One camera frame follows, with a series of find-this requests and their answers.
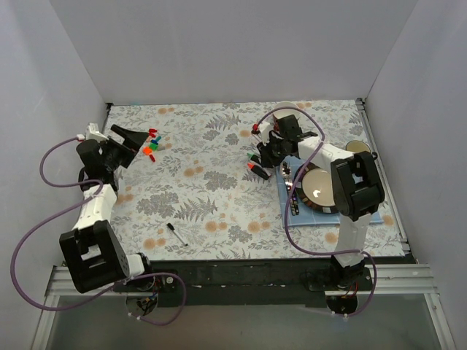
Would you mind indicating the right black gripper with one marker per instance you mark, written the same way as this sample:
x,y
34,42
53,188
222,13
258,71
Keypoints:
x,y
270,152

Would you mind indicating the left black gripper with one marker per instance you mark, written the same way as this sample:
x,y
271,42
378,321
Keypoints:
x,y
122,146

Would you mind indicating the black cap thin marker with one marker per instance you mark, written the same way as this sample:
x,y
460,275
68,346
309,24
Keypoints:
x,y
177,234

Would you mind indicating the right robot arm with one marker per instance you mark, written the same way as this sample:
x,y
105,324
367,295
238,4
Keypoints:
x,y
357,194

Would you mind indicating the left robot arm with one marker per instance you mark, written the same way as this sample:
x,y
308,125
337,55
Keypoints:
x,y
91,250

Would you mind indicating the metal spoon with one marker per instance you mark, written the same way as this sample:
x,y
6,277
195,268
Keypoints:
x,y
285,171

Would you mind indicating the red and white bowl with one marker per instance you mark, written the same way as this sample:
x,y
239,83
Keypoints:
x,y
284,107

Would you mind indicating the dark rimmed plate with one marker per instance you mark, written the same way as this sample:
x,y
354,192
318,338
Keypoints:
x,y
314,189

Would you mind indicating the cream enamel mug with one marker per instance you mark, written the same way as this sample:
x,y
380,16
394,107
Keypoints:
x,y
356,146

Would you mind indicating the blue checked cloth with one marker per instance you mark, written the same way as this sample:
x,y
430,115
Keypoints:
x,y
307,216

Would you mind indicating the floral patterned table mat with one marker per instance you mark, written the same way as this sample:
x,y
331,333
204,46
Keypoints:
x,y
200,183

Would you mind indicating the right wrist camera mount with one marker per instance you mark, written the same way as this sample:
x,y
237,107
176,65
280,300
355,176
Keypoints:
x,y
262,130

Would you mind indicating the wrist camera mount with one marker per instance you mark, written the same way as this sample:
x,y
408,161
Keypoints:
x,y
92,132
262,130

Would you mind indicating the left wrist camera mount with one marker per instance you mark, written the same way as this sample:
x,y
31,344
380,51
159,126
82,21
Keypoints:
x,y
92,132

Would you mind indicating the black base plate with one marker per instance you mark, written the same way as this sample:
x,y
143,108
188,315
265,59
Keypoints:
x,y
254,282

